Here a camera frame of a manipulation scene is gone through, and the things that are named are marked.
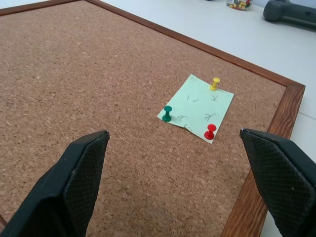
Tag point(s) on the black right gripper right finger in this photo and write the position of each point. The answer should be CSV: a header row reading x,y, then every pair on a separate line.
x,y
281,177

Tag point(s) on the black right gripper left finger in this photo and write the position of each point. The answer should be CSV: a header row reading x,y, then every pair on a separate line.
x,y
61,187

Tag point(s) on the red push pin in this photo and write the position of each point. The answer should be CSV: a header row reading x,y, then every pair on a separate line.
x,y
210,132

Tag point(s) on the clear jar of push pins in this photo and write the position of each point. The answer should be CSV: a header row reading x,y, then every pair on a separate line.
x,y
239,4

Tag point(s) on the yellow push pin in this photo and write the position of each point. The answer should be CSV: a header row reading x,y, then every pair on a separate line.
x,y
214,84

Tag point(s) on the light green paper note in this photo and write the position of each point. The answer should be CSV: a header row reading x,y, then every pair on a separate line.
x,y
197,108

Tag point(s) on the wood-framed cork board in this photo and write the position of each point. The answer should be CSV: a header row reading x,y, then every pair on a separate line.
x,y
103,98

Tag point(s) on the green push pin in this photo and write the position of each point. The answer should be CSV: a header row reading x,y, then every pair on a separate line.
x,y
167,113

